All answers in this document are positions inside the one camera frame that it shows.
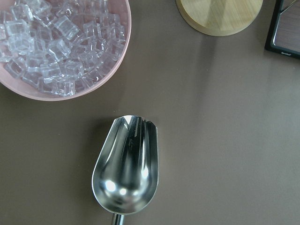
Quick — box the steel ice scoop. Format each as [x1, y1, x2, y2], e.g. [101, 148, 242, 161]
[91, 115, 159, 225]

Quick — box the wooden glass stand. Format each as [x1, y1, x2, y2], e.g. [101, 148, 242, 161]
[176, 0, 263, 37]

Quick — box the pink bowl of ice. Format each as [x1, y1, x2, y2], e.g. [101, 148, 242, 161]
[0, 0, 131, 101]

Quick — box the black framed tray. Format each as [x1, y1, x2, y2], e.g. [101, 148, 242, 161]
[264, 0, 300, 59]

